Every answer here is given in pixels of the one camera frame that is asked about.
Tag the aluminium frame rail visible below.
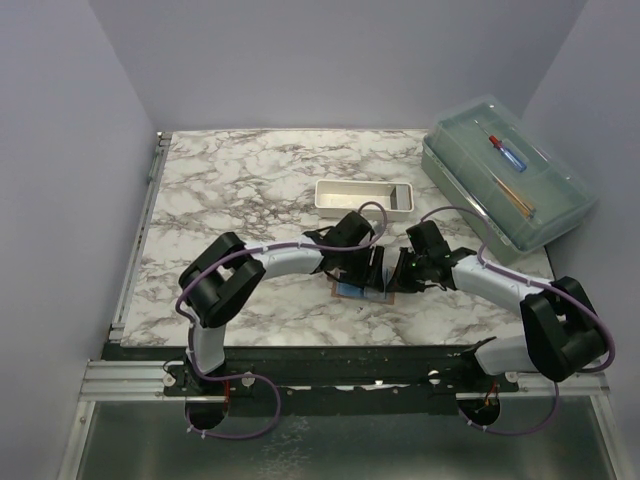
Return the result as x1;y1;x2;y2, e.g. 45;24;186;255
57;131;173;479

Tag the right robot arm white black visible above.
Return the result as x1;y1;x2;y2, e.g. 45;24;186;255
386;220;611;392

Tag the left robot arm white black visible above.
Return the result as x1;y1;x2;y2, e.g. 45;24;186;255
175;211;385;395

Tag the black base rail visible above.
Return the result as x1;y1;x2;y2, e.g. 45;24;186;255
82;343;518;420

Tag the orange pencil tool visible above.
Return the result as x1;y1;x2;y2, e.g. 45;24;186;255
493;176;536;219

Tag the tan leather card holder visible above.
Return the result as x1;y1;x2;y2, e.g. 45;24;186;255
331;280;395;305

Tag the white rectangular tray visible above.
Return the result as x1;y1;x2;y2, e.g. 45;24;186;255
314;179;414;221

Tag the red blue screwdriver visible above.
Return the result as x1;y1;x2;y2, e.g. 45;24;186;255
473;119;527;173

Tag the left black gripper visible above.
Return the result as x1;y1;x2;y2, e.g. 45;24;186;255
338;243;384;293

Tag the clear green plastic toolbox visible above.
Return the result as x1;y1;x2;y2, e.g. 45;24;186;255
422;95;597;265

